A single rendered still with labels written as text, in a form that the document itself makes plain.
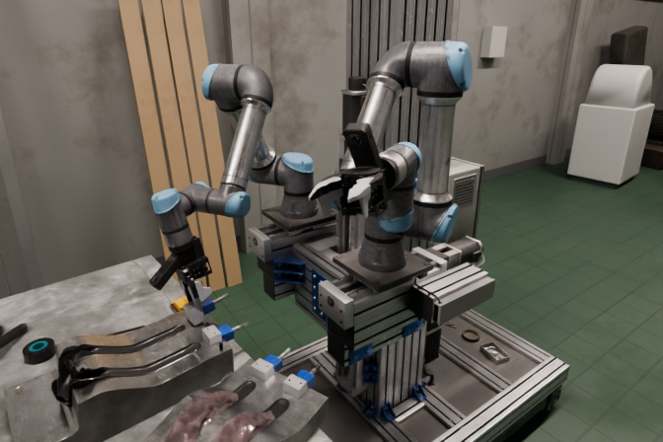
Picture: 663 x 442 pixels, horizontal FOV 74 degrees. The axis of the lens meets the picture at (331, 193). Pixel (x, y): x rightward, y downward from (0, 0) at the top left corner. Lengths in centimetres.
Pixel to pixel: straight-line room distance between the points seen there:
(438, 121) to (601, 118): 500
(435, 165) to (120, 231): 269
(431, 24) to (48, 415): 148
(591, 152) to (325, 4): 376
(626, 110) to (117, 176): 521
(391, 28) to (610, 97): 486
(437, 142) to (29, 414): 118
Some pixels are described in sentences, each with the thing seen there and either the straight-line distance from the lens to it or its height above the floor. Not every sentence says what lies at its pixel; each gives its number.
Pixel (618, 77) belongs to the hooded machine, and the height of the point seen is 127.
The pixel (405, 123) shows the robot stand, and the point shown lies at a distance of 148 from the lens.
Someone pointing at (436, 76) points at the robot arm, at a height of 160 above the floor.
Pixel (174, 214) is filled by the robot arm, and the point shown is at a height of 124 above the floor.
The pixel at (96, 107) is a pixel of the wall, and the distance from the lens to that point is 328.
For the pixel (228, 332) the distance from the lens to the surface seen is 134.
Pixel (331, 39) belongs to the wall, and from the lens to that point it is 395.
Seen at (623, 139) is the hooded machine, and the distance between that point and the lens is 606.
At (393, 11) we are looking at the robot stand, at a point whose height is 177.
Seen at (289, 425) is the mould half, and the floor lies 86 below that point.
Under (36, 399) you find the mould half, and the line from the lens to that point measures 139.
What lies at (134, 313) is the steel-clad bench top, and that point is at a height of 80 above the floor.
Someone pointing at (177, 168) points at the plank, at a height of 89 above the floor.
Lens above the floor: 169
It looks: 19 degrees down
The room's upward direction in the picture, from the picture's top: straight up
